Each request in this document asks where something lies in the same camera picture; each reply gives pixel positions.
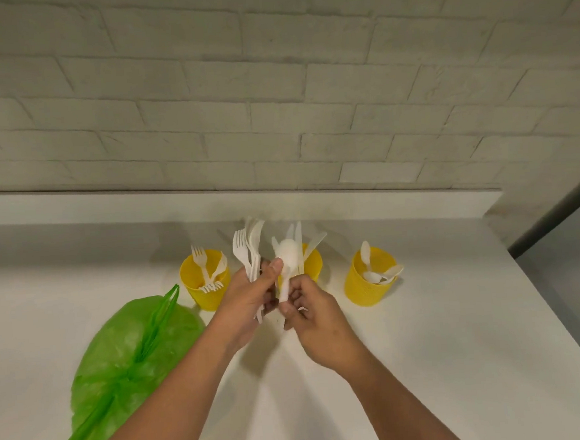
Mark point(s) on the green plastic bag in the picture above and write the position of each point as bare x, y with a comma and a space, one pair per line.
126, 357

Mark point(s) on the person's right hand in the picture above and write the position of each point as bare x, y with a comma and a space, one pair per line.
322, 324

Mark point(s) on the person's left hand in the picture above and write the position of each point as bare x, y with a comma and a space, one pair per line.
241, 302

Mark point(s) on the person's right thumb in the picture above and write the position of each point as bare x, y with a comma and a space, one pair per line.
300, 283

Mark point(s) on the person's left thumb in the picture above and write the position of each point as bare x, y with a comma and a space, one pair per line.
271, 267

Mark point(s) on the person's right forearm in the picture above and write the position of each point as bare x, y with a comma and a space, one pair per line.
397, 408

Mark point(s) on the white plastic spoon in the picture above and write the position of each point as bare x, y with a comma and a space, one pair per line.
392, 271
288, 254
365, 252
372, 276

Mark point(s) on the yellow plastic cup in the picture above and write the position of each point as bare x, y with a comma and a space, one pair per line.
314, 266
364, 294
203, 295

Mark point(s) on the white plastic fork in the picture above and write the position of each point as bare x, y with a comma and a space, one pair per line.
210, 286
255, 239
200, 261
241, 248
219, 266

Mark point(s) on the white plastic knife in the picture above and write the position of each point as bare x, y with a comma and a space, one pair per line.
315, 244
299, 241

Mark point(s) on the person's left forearm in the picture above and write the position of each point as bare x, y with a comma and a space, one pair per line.
174, 404

